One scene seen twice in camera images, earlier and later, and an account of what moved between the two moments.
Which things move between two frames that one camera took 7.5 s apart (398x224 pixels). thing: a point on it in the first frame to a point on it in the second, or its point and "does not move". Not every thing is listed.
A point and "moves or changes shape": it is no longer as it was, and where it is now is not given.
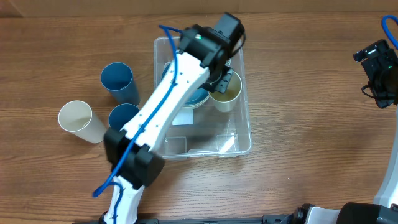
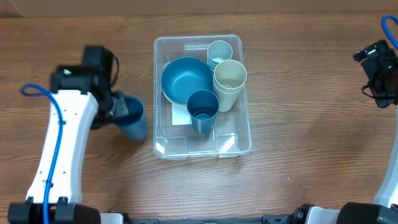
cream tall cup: x=226 y=102 does not move
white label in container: x=185 y=116 does not move
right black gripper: x=385 y=98 does not move
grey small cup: x=228 y=62 moves or changes shape
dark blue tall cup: x=117 y=78 to x=203 y=106
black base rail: x=272 y=219 does not move
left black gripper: x=221 y=83 to x=119 y=98
